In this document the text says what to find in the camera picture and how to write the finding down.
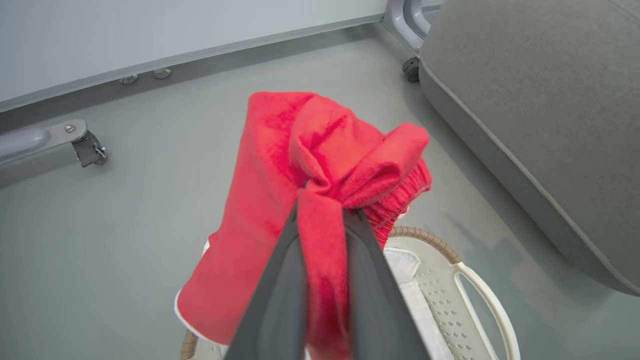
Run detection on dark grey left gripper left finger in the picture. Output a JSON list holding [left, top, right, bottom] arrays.
[[225, 200, 308, 360]]

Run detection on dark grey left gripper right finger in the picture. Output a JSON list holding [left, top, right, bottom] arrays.
[[343, 208, 432, 360]]

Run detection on red cloth garment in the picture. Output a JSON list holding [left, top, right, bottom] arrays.
[[174, 91, 434, 360]]

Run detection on grey upholstered seat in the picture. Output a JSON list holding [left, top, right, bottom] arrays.
[[419, 0, 640, 297]]

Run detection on black caster wheel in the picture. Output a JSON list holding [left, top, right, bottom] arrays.
[[402, 56, 422, 84]]

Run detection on grey curved partition foot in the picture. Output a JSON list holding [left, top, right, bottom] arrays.
[[382, 0, 447, 54]]

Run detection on grey partition foot bar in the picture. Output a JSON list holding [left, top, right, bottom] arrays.
[[0, 118, 89, 172]]

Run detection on metal caster bracket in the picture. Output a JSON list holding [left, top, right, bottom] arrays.
[[71, 131, 108, 168]]

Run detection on white partition panel grey frame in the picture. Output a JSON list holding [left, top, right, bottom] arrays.
[[0, 0, 389, 114]]

